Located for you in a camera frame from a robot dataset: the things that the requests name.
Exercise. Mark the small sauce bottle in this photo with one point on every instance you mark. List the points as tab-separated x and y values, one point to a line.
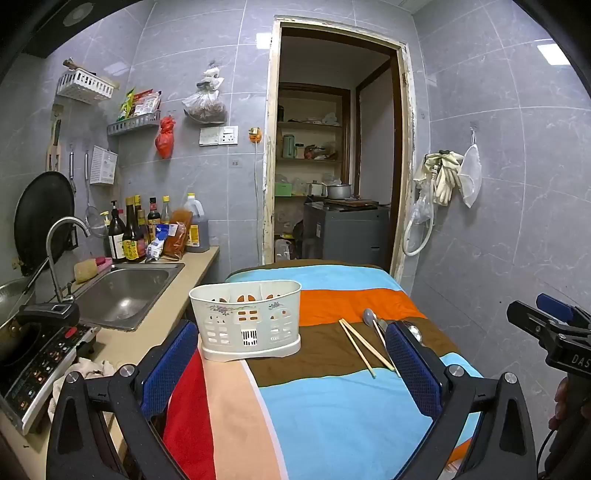
165	210

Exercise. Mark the black range hood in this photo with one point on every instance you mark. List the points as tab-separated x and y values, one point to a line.
55	27

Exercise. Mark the metal wok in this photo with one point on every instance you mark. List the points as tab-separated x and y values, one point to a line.
14	314

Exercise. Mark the wooden board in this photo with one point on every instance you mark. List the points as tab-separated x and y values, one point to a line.
351	203

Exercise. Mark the white mesh bag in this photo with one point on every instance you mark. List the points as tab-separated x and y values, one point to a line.
472	175

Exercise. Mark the green yellow snack packet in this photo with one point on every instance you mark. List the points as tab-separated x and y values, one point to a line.
128	105

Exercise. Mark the dark pump bottle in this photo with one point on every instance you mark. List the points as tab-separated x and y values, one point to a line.
116	235

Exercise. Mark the wooden chopstick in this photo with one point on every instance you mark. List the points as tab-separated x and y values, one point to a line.
358	348
369	344

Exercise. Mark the clear bag of dried goods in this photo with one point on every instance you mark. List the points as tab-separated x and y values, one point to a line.
205	106

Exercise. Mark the green box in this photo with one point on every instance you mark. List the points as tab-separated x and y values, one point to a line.
284	189

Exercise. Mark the hanging metal kitchen tool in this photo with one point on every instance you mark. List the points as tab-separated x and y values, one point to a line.
72	161

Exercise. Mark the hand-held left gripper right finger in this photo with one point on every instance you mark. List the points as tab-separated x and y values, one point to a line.
411	369

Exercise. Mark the white plastic jug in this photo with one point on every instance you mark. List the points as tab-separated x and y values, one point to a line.
284	249

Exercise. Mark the metal spoon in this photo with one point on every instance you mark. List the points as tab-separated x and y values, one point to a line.
370	316
414	332

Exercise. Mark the white plastic utensil holder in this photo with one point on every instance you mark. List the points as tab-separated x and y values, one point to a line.
240	332

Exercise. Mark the black round pan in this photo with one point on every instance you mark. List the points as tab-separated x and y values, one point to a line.
44	217

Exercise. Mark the person's right hand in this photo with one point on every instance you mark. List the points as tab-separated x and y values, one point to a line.
561	401

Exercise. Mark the metal faucet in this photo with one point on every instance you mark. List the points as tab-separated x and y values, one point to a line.
54	249

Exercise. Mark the induction cooker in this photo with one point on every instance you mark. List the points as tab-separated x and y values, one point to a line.
41	369

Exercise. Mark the white plastic wall basket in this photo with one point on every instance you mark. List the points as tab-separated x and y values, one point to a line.
85	85

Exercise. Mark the grey washing machine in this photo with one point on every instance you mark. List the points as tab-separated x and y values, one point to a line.
346	235

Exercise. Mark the white wall-mounted plastic box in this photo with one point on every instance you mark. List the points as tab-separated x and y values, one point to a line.
104	165

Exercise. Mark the yellow sponge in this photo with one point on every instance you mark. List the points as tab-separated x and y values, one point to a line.
86	271

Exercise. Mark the white kettle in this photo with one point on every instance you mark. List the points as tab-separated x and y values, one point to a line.
315	189

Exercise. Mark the soy sauce bottle yellow label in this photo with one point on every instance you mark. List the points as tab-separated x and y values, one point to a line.
133	244

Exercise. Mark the clear plastic bag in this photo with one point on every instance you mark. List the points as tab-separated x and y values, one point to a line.
422	207

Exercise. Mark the red plastic bag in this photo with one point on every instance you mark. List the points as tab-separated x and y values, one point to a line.
165	141

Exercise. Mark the large oil jug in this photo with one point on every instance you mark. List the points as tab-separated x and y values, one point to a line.
196	226

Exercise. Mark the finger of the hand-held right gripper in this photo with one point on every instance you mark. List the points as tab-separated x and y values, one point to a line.
556	305
531	318

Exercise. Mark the striped colourful blanket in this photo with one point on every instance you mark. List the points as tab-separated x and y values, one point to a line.
323	415

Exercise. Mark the orange plug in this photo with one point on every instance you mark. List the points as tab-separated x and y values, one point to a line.
255	135

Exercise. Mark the wooden shelf unit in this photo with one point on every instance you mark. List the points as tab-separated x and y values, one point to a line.
314	161

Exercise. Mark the metal mesh strainer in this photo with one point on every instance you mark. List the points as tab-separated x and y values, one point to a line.
97	224

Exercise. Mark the red seasoning packets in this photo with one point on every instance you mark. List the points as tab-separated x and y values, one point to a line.
147	101

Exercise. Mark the wooden door frame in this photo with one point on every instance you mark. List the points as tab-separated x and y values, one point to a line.
268	184

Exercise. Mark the dark sauce bottle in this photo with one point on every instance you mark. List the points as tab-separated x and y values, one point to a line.
142	221
153	217

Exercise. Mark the orange red spice packet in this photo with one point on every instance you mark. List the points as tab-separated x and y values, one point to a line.
178	235

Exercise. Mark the grey wall shelf rack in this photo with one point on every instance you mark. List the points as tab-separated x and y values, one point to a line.
134	124

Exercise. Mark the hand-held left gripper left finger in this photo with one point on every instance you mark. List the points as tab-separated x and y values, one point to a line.
168	369

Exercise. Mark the white rag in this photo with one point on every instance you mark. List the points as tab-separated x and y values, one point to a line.
90	369

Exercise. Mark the white wall socket panel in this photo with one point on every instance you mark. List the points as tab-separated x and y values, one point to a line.
218	135

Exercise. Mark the stainless steel sink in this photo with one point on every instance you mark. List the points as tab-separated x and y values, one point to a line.
124	290

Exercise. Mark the cream rubber gloves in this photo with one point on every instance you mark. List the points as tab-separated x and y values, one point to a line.
443	177

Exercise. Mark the blue white packet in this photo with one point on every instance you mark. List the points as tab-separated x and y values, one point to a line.
157	244

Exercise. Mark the metal pot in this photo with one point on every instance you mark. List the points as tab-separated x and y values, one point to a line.
339	191

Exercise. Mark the green thermos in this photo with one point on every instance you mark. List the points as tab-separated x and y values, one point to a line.
289	146

